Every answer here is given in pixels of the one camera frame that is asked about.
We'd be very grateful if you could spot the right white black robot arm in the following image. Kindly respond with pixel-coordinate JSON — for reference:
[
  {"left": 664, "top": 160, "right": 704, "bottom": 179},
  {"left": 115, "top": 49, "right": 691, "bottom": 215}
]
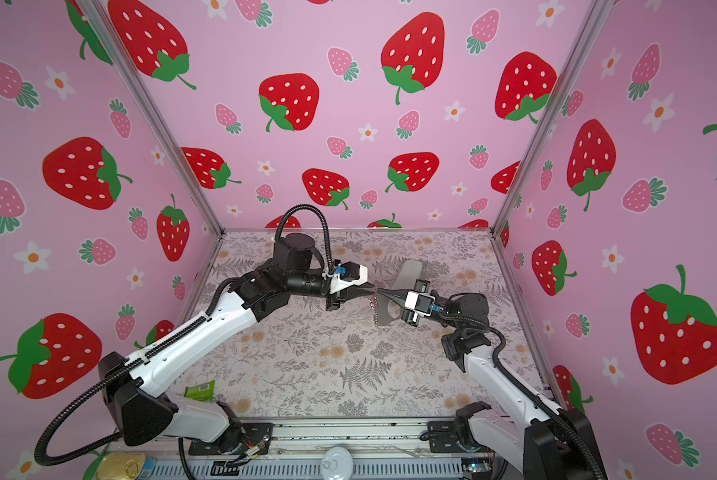
[{"left": 378, "top": 281, "right": 607, "bottom": 479}]

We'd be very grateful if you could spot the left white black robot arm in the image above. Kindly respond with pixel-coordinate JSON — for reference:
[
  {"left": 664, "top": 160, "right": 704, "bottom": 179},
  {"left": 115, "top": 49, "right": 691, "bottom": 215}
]
[{"left": 100, "top": 233, "right": 373, "bottom": 451}]

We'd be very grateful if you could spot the pale green oblong case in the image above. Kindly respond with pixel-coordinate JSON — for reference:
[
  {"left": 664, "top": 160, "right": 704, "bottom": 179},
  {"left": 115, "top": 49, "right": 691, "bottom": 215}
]
[{"left": 393, "top": 260, "right": 424, "bottom": 290}]

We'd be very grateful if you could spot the green snack packet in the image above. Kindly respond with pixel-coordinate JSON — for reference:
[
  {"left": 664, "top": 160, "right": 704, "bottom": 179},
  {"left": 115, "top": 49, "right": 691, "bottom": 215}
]
[{"left": 184, "top": 380, "right": 216, "bottom": 402}]

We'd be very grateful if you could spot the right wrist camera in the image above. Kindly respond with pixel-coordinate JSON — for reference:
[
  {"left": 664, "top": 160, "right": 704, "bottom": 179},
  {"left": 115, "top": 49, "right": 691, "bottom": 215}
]
[{"left": 405, "top": 279, "right": 436, "bottom": 317}]

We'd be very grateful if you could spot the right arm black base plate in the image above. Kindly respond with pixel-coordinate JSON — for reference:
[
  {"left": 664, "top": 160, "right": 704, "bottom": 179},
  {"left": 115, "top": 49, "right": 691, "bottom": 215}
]
[{"left": 420, "top": 420, "right": 487, "bottom": 454}]

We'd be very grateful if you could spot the aluminium extrusion rail frame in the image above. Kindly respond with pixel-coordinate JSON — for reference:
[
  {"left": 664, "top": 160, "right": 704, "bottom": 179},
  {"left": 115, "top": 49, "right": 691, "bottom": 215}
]
[{"left": 102, "top": 417, "right": 594, "bottom": 480}]

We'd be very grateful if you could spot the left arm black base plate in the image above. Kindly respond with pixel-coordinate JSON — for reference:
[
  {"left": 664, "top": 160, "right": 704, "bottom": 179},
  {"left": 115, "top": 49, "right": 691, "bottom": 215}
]
[{"left": 188, "top": 422, "right": 274, "bottom": 456}]

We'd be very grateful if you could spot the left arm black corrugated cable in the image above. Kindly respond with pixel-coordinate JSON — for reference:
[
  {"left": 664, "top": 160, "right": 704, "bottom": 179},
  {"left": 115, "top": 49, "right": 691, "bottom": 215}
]
[{"left": 33, "top": 204, "right": 336, "bottom": 467}]

